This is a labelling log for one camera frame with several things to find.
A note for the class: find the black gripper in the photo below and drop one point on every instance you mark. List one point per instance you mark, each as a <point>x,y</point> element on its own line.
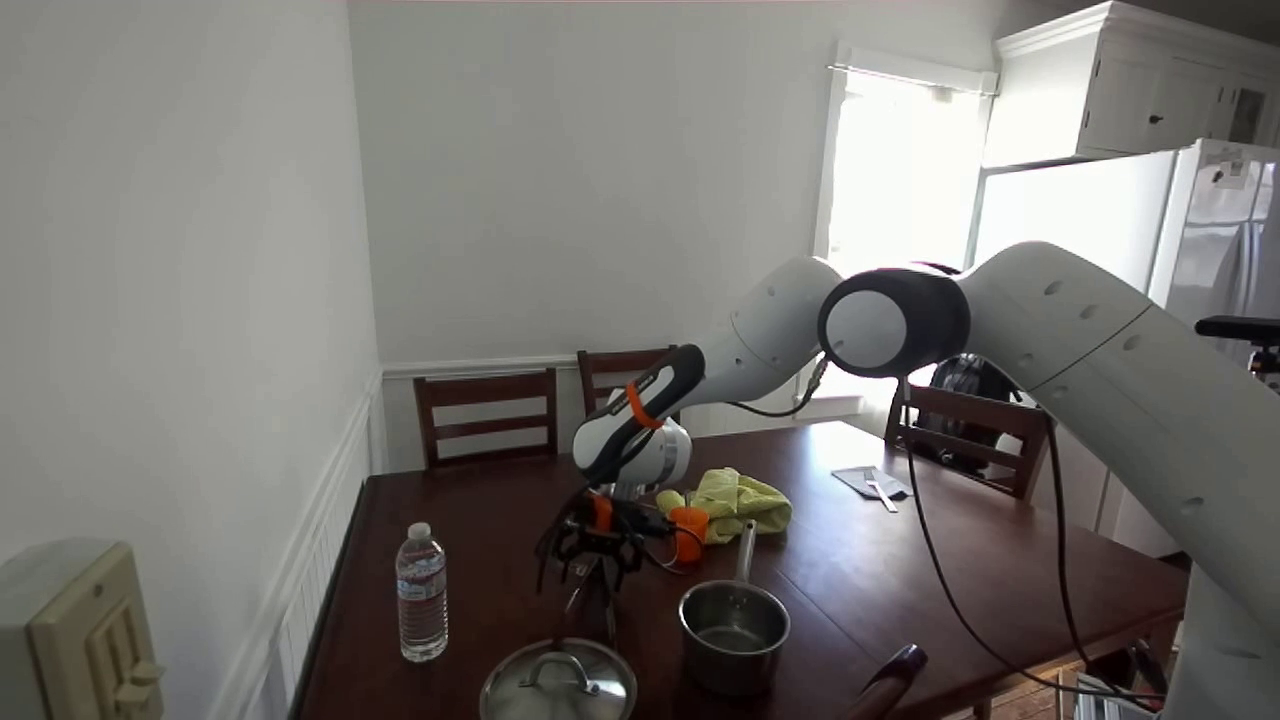
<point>603,524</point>

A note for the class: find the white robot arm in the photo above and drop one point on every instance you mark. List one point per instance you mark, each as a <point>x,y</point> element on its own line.
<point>1187,428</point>

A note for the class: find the orange plastic cup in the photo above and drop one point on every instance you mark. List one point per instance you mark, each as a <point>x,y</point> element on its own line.
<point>690,537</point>

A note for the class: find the yellow-green cloth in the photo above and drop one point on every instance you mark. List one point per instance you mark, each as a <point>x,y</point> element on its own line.
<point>729,501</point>

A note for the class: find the glass pot lid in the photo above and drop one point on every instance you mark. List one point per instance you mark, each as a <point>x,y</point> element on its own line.
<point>560,682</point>

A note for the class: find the steel saucepan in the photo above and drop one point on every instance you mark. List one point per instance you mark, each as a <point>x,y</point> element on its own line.
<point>732,629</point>

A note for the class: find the dark wooden chair far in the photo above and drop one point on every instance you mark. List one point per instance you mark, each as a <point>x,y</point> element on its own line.
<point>487,419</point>

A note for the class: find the dark wooden chair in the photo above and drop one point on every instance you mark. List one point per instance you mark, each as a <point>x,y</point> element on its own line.
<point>487,419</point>
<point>888,682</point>

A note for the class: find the clear water bottle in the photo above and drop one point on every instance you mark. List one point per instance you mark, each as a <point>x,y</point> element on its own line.
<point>420,595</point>

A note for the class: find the papers on table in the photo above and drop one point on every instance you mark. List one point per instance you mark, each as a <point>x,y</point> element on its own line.
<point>873,486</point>

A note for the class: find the dark wooden chair near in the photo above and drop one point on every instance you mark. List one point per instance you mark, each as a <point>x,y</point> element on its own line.
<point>888,682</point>

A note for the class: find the wooden chair by window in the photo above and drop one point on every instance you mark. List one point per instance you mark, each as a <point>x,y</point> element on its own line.
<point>979,436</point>

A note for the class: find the bright window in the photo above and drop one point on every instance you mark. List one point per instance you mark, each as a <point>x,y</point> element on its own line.
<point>902,164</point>

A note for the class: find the white refrigerator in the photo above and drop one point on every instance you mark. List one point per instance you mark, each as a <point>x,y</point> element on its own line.
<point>1193,224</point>

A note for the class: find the white upper cabinet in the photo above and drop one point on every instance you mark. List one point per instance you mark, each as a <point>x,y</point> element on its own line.
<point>1121,79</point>

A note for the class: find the white wall light switch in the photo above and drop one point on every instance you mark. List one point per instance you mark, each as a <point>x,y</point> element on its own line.
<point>74,634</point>

